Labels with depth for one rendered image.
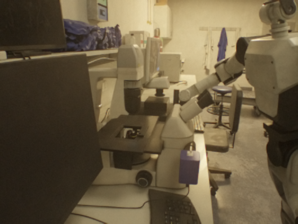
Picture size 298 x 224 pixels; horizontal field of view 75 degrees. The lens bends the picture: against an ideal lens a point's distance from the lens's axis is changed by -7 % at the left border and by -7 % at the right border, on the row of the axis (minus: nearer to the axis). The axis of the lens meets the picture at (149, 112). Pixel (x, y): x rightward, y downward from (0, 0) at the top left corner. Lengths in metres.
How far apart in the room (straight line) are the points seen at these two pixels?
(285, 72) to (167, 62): 2.51
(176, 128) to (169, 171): 0.18
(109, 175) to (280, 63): 0.71
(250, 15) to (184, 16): 1.88
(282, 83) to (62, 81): 0.59
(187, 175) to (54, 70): 0.48
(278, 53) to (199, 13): 6.01
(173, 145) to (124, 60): 0.35
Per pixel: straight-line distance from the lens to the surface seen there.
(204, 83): 1.21
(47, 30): 1.05
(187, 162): 0.66
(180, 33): 6.60
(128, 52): 0.76
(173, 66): 3.08
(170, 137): 0.75
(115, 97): 1.46
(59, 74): 0.48
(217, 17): 6.67
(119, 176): 0.87
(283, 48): 0.69
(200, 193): 0.87
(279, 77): 0.69
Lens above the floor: 1.29
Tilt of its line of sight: 18 degrees down
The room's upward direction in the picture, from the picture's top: straight up
